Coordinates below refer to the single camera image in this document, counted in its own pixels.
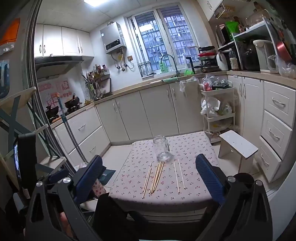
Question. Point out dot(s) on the black wok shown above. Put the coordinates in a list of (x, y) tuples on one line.
[(73, 102)]

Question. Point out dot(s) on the white sink base cabinet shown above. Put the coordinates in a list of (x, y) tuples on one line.
[(148, 109)]

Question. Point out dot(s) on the clear glass jar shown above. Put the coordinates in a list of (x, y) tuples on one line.
[(161, 149)]

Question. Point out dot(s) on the green plastic cup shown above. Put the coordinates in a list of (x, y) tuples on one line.
[(189, 72)]

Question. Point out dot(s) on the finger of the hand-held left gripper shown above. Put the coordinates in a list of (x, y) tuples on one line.
[(58, 175)]

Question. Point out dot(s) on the green sink cloth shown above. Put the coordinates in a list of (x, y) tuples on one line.
[(171, 79)]

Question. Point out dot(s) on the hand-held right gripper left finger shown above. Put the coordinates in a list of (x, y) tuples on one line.
[(89, 177)]

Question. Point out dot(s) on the barred kitchen window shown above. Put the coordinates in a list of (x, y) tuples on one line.
[(161, 34)]

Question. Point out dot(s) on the black rice cooker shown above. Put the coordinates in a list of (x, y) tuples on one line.
[(248, 55)]

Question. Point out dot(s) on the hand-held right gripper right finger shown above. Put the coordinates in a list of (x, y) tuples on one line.
[(209, 178)]

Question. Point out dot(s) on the orange wall panel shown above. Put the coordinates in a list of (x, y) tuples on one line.
[(9, 32)]

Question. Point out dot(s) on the clear hanging plastic bag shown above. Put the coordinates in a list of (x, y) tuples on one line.
[(185, 85)]

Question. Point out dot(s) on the white electric thermo pot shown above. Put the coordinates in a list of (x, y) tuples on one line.
[(266, 55)]

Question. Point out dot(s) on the cherry print tablecloth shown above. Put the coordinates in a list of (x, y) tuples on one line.
[(192, 148)]

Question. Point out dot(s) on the white corner base cabinet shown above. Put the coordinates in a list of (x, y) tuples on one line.
[(275, 115)]

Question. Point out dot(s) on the stack of pans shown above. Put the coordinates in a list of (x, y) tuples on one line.
[(207, 59)]

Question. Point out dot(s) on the white plastic bag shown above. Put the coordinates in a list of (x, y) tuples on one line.
[(209, 105)]

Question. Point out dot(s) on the black floor scale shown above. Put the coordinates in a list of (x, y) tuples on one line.
[(108, 175)]

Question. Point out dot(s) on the pink wall stickers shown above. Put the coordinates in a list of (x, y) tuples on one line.
[(56, 91)]

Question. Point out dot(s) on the clear plastic bottle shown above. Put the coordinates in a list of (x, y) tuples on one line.
[(234, 60)]

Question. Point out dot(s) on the white wall cabinets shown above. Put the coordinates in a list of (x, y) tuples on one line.
[(62, 41)]

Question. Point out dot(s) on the white rolling storage cart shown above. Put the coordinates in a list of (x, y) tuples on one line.
[(217, 117)]

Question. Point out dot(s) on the bunch of wooden chopsticks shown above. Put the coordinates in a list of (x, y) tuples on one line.
[(157, 177)]

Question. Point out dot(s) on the curved kitchen faucet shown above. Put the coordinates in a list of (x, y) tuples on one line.
[(170, 60)]

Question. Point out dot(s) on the white rice cooker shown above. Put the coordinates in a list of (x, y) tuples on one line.
[(222, 61)]

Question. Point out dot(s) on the ceiling light panel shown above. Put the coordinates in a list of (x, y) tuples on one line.
[(97, 1)]

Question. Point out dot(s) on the white countertop shelf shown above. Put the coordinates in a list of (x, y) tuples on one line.
[(254, 31)]

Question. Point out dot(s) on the white chopstick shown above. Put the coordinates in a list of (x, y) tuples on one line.
[(181, 173), (176, 178)]

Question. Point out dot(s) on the green plastic basket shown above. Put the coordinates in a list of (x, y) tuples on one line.
[(232, 27)]

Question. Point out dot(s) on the wall socket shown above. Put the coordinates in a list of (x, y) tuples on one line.
[(130, 58)]

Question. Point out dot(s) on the white stove base cabinet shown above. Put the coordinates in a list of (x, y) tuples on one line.
[(81, 129)]

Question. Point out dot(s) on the range hood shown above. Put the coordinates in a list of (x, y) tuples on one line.
[(57, 62)]

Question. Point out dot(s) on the black cooking pot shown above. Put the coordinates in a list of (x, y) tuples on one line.
[(52, 111)]

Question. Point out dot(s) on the kitchen utensil rack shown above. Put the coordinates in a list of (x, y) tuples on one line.
[(98, 80)]

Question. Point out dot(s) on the red frying pan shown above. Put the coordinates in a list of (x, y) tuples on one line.
[(283, 50)]

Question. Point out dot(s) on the silver gas water heater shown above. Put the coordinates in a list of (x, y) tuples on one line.
[(113, 38)]

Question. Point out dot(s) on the white wooden stool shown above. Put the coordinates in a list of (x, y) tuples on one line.
[(238, 147)]

